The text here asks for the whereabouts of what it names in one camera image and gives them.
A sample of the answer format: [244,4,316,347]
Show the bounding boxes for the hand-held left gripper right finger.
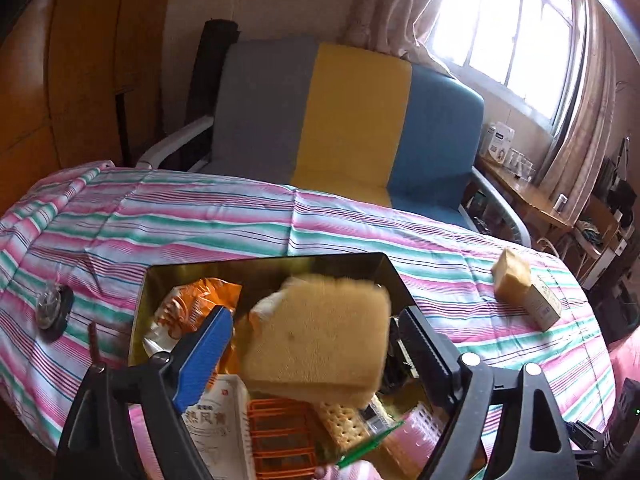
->
[399,306,579,480]

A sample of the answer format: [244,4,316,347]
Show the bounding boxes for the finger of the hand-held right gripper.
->
[567,419,612,456]

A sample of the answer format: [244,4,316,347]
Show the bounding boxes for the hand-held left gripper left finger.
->
[52,305,235,480]

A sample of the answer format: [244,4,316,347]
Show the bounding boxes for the orange white snack packet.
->
[142,278,243,361]

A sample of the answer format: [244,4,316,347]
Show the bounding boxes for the white medicine box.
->
[182,372,258,480]

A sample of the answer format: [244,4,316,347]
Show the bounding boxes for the yellow sponge block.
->
[240,275,393,408]
[491,247,533,301]

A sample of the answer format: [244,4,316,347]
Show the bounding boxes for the gold metal tin box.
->
[127,253,488,480]

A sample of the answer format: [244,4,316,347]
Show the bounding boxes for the pink plastic basket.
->
[385,402,448,478]

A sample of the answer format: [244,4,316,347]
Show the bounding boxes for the orange plastic basket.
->
[247,397,321,476]

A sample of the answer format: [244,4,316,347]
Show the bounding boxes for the cracker packet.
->
[312,400,376,461]

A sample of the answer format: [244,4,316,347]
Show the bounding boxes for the green pen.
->
[335,420,406,470]

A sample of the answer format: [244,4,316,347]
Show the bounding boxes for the brown stick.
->
[87,322,103,363]

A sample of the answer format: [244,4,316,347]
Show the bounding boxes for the small cardboard box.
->
[520,275,563,332]

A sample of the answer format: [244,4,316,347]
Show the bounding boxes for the striped pink green cloth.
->
[0,160,618,480]

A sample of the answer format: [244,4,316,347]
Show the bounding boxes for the black round object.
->
[35,284,75,343]

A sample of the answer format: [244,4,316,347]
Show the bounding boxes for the wooden side table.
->
[475,155,591,241]

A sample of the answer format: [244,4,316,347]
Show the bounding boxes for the cluttered wooden shelf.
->
[575,140,640,291]

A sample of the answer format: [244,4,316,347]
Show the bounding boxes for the white blue carton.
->
[480,121,516,166]

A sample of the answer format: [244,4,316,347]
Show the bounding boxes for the grey yellow blue armchair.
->
[135,35,533,248]

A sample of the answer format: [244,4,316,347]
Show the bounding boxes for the beige patterned curtain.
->
[540,0,621,206]
[345,0,461,76]

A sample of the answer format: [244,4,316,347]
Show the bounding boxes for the brown wooden wardrobe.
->
[0,0,176,201]

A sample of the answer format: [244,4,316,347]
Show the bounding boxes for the window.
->
[425,0,586,126]

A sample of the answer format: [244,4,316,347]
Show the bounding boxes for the black post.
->
[197,20,241,121]

